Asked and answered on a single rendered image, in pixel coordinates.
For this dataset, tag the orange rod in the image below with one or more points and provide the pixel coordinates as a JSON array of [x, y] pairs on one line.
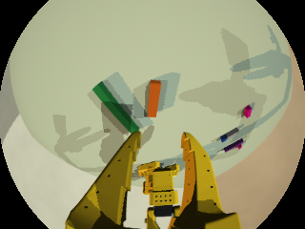
[[155, 87]]

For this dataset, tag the purple rod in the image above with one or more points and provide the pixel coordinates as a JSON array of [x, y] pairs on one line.
[[228, 148]]

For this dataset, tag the small blue block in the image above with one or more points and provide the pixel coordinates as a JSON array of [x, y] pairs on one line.
[[223, 138]]

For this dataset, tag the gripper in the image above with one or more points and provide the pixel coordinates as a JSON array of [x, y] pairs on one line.
[[104, 206]]

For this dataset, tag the green rod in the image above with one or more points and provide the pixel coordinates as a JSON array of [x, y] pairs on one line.
[[111, 103]]

